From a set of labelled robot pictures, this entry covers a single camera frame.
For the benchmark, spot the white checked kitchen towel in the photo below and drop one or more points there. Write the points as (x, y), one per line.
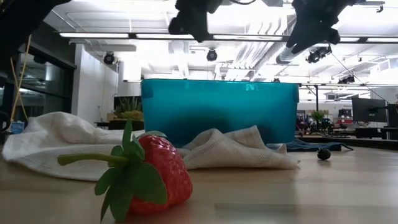
(46, 130)

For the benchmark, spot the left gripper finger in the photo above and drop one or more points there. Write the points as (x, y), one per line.
(178, 25)
(199, 28)

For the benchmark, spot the teal plastic tupperware container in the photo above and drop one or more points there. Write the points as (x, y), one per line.
(217, 105)

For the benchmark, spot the black pole stand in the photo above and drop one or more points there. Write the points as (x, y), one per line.
(316, 99)

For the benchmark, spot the small blue box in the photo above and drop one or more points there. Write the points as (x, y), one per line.
(17, 127)

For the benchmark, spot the succulent in black pot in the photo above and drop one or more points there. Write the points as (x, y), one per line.
(129, 109)

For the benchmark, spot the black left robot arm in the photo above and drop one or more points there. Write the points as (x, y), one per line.
(18, 18)

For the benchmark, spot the small green background plant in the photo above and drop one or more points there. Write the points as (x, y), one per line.
(317, 115)

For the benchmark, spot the navy blue cloth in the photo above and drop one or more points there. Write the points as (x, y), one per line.
(311, 145)

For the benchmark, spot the large black computer monitor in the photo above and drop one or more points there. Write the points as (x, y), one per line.
(368, 109)

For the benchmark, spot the long ceiling light bar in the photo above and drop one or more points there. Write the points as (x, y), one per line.
(124, 36)

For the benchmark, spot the red toy strawberry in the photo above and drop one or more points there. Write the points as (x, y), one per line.
(168, 174)

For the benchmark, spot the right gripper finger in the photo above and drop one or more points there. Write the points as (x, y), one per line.
(306, 35)
(332, 35)

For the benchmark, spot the black ceiling spot lamp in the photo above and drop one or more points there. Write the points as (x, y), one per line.
(211, 55)
(317, 54)
(346, 79)
(109, 58)

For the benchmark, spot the dark toy blackberry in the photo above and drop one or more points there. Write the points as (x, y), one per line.
(324, 154)

